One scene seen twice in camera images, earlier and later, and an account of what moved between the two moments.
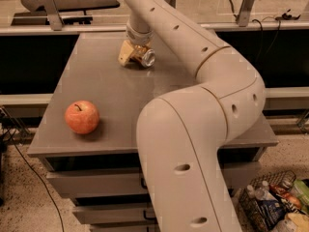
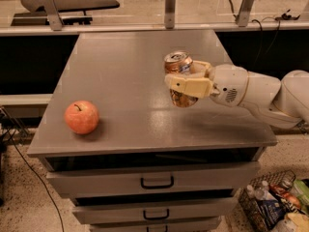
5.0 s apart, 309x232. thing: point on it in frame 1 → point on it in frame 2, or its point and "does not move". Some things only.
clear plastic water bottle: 264,193 does not move
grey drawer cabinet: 101,169 does not move
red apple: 81,116 does not move
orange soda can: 144,54 → 179,63
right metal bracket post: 248,5 does not move
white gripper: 138,37 → 229,83
